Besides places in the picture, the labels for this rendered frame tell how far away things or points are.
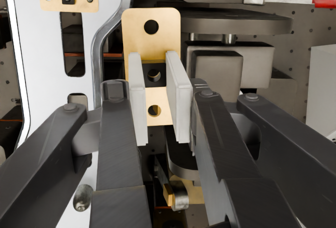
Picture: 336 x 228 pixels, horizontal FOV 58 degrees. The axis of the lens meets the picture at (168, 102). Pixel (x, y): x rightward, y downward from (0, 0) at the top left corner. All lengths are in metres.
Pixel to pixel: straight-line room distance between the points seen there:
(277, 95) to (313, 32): 0.46
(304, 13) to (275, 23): 0.57
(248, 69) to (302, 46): 0.55
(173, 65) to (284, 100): 0.32
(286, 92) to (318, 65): 0.42
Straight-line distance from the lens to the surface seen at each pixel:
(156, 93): 0.22
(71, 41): 0.63
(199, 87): 0.16
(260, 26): 0.31
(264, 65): 0.36
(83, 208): 0.57
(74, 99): 0.54
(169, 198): 0.49
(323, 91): 0.87
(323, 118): 0.89
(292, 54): 0.89
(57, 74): 0.52
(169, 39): 0.21
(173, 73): 0.16
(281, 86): 0.46
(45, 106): 0.54
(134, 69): 0.16
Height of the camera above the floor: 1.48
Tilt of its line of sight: 69 degrees down
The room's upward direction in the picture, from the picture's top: 167 degrees clockwise
